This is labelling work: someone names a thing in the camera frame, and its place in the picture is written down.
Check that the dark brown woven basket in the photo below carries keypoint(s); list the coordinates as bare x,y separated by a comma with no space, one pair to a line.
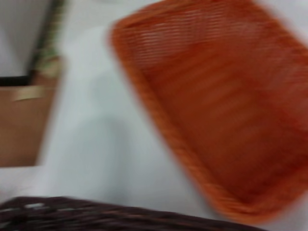
96,216

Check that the orange woven plastic basket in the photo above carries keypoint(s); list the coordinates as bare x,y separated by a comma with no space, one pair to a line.
216,108

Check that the black metal frame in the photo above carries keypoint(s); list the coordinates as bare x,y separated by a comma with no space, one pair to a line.
14,80

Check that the brown cardboard box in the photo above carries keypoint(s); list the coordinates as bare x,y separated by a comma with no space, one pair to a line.
24,125

